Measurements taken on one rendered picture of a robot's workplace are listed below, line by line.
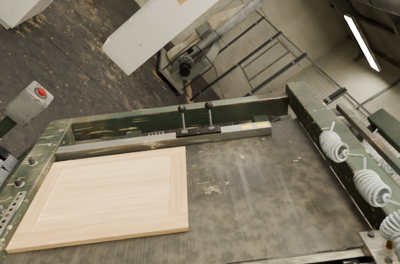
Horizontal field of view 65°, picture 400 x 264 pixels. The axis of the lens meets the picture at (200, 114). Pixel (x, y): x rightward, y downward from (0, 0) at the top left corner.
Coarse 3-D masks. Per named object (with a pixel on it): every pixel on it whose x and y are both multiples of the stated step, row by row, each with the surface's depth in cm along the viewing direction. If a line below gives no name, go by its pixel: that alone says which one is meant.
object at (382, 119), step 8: (376, 112) 172; (384, 112) 168; (368, 120) 173; (376, 120) 168; (384, 120) 165; (392, 120) 161; (368, 128) 172; (384, 128) 161; (392, 128) 158; (360, 136) 174; (384, 136) 163; (392, 136) 155; (392, 144) 157
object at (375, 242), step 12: (396, 216) 68; (384, 228) 70; (396, 228) 68; (372, 240) 76; (384, 240) 76; (336, 252) 78; (348, 252) 78; (360, 252) 78; (372, 252) 74; (384, 252) 73
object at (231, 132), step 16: (224, 128) 140; (240, 128) 139; (256, 128) 138; (80, 144) 141; (96, 144) 140; (112, 144) 138; (128, 144) 137; (144, 144) 138; (160, 144) 138; (176, 144) 139
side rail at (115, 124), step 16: (256, 96) 162; (272, 96) 160; (128, 112) 161; (144, 112) 159; (160, 112) 158; (176, 112) 158; (192, 112) 159; (224, 112) 160; (240, 112) 161; (256, 112) 161; (272, 112) 162; (80, 128) 159; (96, 128) 160; (112, 128) 161; (128, 128) 161; (144, 128) 162; (160, 128) 162; (176, 128) 163
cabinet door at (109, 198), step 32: (96, 160) 133; (128, 160) 131; (160, 160) 129; (64, 192) 118; (96, 192) 116; (128, 192) 114; (160, 192) 112; (32, 224) 105; (64, 224) 104; (96, 224) 102; (128, 224) 100; (160, 224) 99
